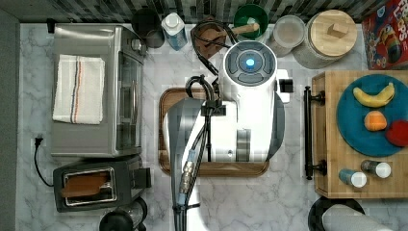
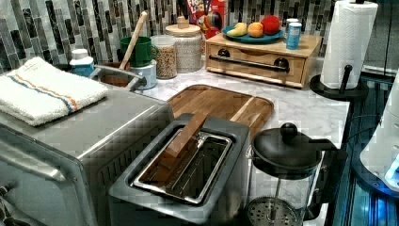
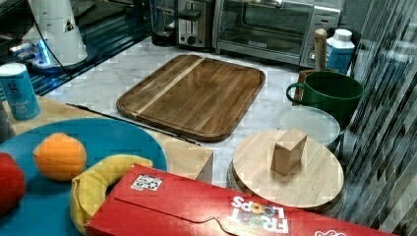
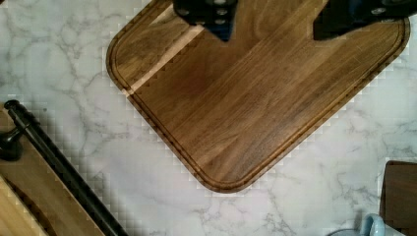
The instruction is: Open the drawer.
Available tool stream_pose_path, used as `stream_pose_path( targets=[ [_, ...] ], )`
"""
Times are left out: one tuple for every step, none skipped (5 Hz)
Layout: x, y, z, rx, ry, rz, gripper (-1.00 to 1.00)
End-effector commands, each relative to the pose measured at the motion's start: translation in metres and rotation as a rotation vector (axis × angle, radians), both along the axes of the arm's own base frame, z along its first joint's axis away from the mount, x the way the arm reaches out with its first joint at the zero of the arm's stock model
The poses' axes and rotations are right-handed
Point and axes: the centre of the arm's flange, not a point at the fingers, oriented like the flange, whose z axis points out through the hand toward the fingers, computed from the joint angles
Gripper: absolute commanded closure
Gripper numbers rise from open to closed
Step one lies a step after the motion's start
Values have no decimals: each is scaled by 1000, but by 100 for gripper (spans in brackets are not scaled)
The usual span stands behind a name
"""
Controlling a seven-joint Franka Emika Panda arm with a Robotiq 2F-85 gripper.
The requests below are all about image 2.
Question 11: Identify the wooden drawer box black handle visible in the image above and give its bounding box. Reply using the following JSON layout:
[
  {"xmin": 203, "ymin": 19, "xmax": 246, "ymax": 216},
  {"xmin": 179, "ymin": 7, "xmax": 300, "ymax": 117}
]
[{"xmin": 205, "ymin": 34, "xmax": 322, "ymax": 89}]

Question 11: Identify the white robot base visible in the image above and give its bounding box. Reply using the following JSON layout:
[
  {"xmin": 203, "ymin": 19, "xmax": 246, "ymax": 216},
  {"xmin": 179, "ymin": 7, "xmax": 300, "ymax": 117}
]
[{"xmin": 359, "ymin": 74, "xmax": 399, "ymax": 193}]

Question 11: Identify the wooden cutting board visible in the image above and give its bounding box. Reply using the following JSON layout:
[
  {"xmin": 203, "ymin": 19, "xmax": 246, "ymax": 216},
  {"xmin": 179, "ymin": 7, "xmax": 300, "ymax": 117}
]
[{"xmin": 168, "ymin": 85, "xmax": 274, "ymax": 137}]

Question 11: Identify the grey two-slot toaster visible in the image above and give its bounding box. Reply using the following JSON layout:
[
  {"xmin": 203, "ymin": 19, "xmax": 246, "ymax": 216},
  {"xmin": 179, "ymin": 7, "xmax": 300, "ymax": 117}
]
[{"xmin": 108, "ymin": 113, "xmax": 249, "ymax": 226}]

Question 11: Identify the glass jar of grains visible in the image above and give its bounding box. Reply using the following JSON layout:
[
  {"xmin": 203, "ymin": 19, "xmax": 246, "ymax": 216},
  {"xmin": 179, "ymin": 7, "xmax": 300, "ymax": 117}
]
[{"xmin": 152, "ymin": 35, "xmax": 177, "ymax": 79}]

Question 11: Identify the light blue canister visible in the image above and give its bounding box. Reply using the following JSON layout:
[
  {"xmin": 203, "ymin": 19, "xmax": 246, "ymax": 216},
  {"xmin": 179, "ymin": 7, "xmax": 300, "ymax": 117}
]
[{"xmin": 131, "ymin": 59, "xmax": 157, "ymax": 90}]

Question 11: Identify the brown wooden toast slice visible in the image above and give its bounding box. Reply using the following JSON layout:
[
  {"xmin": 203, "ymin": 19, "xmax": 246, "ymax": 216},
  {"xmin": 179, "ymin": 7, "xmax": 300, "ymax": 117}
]
[{"xmin": 138, "ymin": 113, "xmax": 207, "ymax": 187}]

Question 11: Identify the white ceramic jar wooden lid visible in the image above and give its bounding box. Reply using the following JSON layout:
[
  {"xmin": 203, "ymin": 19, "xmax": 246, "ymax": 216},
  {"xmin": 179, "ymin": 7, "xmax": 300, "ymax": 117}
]
[{"xmin": 166, "ymin": 16, "xmax": 202, "ymax": 73}]

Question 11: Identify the green mug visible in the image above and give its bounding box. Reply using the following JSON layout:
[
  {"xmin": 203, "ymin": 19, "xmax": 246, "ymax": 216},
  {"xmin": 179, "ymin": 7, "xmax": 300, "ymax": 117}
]
[{"xmin": 129, "ymin": 37, "xmax": 159, "ymax": 67}]

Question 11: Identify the teal plate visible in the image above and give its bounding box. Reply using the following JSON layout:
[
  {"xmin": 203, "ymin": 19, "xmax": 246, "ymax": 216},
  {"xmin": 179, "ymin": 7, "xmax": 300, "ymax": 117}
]
[{"xmin": 222, "ymin": 25, "xmax": 284, "ymax": 44}]

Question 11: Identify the red cereal box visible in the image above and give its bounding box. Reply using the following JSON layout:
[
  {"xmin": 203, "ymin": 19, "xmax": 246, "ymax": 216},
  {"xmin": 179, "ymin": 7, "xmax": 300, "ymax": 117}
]
[{"xmin": 186, "ymin": 0, "xmax": 226, "ymax": 39}]

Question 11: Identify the yellow banana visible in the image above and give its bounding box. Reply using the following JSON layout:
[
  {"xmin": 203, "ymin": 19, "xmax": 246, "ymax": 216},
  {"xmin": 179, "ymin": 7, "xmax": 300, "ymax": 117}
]
[{"xmin": 227, "ymin": 23, "xmax": 247, "ymax": 37}]

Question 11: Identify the orange fruit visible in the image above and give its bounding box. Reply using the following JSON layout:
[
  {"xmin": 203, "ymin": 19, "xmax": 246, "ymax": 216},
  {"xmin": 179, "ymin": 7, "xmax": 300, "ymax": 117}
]
[{"xmin": 247, "ymin": 23, "xmax": 263, "ymax": 38}]

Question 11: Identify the glass french press black lid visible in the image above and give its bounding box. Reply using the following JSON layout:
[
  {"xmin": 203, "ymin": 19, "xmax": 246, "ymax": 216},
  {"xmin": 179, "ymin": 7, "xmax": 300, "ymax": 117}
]
[{"xmin": 246, "ymin": 122, "xmax": 348, "ymax": 226}]

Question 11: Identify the red apple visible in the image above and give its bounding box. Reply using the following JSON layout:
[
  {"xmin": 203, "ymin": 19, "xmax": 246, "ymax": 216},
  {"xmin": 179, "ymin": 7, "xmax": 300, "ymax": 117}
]
[{"xmin": 261, "ymin": 15, "xmax": 280, "ymax": 35}]

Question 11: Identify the black paper towel holder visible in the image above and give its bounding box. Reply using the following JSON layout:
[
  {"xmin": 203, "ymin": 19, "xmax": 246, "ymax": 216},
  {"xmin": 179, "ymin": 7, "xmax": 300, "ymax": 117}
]
[{"xmin": 310, "ymin": 65, "xmax": 369, "ymax": 102}]

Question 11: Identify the blue can front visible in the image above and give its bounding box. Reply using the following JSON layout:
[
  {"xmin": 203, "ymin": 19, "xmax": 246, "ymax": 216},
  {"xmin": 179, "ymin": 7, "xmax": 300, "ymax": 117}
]
[{"xmin": 286, "ymin": 23, "xmax": 302, "ymax": 50}]

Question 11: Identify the blue can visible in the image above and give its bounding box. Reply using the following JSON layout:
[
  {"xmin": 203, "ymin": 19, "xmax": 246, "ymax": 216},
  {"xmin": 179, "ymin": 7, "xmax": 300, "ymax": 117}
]
[
  {"xmin": 286, "ymin": 23, "xmax": 302, "ymax": 50},
  {"xmin": 285, "ymin": 18, "xmax": 299, "ymax": 33}
]

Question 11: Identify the white capped blue bottle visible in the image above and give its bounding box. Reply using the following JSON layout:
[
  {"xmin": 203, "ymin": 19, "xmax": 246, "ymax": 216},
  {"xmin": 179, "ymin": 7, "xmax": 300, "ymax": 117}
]
[{"xmin": 70, "ymin": 49, "xmax": 94, "ymax": 77}]

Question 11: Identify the blue can rear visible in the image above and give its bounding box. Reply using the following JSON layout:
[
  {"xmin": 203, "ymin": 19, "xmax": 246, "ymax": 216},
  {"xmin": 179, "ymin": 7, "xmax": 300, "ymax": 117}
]
[{"xmin": 285, "ymin": 18, "xmax": 299, "ymax": 33}]

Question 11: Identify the silver toaster oven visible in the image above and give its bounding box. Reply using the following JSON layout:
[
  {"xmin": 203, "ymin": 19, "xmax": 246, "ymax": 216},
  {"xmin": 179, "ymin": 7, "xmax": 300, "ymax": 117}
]
[{"xmin": 0, "ymin": 90, "xmax": 173, "ymax": 226}]

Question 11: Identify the white striped folded towel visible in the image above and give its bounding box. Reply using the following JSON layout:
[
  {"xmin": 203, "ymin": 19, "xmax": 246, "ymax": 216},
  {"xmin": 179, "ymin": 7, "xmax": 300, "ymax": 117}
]
[{"xmin": 0, "ymin": 56, "xmax": 108, "ymax": 126}]

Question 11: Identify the white paper towel roll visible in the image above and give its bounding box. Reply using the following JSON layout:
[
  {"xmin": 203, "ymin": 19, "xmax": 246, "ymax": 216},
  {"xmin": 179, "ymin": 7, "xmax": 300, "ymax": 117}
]
[{"xmin": 320, "ymin": 0, "xmax": 378, "ymax": 89}]

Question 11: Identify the metal pan with handle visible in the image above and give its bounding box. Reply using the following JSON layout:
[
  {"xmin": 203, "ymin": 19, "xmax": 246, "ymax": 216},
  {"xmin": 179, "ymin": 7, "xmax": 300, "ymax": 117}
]
[{"xmin": 88, "ymin": 63, "xmax": 147, "ymax": 91}]

